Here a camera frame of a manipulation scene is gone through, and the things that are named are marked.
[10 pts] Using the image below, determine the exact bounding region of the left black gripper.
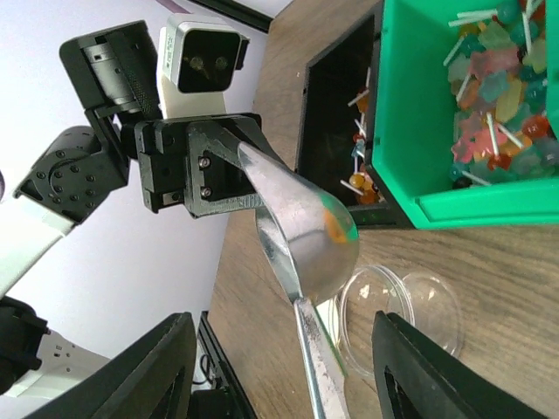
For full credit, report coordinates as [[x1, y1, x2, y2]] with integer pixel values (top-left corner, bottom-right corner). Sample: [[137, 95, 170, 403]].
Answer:
[[59, 21, 281, 217]]

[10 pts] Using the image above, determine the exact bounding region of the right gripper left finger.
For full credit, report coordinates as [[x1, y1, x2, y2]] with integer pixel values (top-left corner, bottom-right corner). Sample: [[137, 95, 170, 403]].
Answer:
[[28, 313, 197, 418]]

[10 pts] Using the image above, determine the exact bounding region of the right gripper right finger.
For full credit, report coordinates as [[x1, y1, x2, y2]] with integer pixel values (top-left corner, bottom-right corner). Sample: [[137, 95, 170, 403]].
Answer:
[[373, 316, 544, 418]]

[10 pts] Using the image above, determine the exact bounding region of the clear plastic jar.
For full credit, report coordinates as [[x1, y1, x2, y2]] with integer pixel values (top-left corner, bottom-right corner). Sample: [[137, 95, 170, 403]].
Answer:
[[318, 264, 464, 381]]

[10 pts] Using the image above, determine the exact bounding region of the black candy bin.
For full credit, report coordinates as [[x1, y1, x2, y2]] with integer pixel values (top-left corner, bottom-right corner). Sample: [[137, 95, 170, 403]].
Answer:
[[295, 3, 412, 229]]

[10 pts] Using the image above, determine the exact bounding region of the metal scoop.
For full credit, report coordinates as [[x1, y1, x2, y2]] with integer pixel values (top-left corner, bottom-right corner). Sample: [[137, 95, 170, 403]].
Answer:
[[238, 143, 359, 418]]

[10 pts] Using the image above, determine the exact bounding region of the green candy bin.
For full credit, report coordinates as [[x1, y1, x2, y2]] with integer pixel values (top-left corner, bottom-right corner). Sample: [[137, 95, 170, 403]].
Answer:
[[369, 1, 558, 230]]

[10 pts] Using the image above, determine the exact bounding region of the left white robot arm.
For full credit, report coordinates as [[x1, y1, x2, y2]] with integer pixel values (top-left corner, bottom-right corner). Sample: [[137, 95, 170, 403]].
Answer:
[[1, 14, 273, 399]]

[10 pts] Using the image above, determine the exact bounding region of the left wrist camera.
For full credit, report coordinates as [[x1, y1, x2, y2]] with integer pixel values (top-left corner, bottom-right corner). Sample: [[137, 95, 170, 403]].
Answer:
[[156, 13, 250, 120]]

